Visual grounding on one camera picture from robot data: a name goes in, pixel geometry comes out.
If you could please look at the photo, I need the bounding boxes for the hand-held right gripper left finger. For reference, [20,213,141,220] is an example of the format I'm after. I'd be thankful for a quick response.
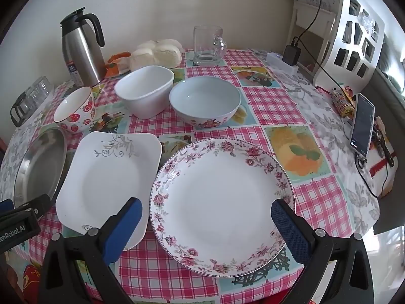
[38,197,143,304]

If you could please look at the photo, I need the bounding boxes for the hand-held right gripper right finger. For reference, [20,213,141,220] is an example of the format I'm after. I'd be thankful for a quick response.
[270,199,375,304]

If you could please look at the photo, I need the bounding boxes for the round steel plate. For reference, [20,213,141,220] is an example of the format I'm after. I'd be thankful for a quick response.
[13,127,68,219]

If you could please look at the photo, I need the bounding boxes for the square white leaf-print plate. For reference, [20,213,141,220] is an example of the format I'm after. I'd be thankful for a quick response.
[55,131,163,251]

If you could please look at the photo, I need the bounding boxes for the round floral rimmed plate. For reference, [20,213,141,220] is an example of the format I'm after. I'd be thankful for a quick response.
[149,138,296,278]

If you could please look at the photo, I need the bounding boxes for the strawberry print bowl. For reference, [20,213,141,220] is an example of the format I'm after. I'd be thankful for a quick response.
[53,86,96,134]

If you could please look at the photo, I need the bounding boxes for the white square bowl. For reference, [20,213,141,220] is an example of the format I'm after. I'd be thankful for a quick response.
[114,65,175,120]

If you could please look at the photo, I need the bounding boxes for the pale blue round bowl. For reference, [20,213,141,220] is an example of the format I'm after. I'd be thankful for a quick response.
[169,76,242,129]

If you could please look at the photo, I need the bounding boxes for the red white knitted cloth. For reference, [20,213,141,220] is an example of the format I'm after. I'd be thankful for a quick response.
[369,117,399,197]

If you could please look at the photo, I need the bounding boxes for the glass cups in black holder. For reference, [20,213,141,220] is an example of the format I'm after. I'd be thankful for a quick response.
[10,76,54,127]

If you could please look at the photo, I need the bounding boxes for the bunch of keys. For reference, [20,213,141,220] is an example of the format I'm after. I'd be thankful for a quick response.
[373,123,396,167]

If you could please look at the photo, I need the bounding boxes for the black smartphone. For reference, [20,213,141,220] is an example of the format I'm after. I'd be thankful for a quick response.
[350,93,375,159]

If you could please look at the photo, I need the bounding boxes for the small patterned bottle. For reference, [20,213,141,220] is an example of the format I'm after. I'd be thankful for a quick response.
[332,86,355,118]

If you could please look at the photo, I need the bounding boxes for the grey furniture surface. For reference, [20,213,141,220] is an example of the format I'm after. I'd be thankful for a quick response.
[369,35,405,232]

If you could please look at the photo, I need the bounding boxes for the steel thermos jug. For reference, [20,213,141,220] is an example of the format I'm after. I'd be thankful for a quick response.
[60,6,106,87]

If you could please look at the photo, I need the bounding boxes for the orange snack packet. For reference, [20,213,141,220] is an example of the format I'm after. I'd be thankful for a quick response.
[106,51,132,77]

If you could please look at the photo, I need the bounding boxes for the white power strip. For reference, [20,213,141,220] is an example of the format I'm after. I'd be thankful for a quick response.
[266,52,299,73]

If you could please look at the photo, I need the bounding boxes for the bag of white buns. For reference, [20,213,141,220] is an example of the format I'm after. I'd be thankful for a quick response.
[130,39,183,70]

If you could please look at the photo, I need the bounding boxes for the black charger adapter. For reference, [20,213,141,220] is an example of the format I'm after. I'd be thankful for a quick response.
[282,37,300,66]

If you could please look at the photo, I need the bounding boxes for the white plastic chair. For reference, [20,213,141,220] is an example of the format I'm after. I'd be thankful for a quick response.
[313,0,386,87]

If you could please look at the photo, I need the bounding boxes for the clear glass mug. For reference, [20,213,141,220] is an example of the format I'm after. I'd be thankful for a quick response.
[193,25,228,66]

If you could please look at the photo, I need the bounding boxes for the black charger cable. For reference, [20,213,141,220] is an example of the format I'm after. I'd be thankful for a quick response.
[291,0,322,46]

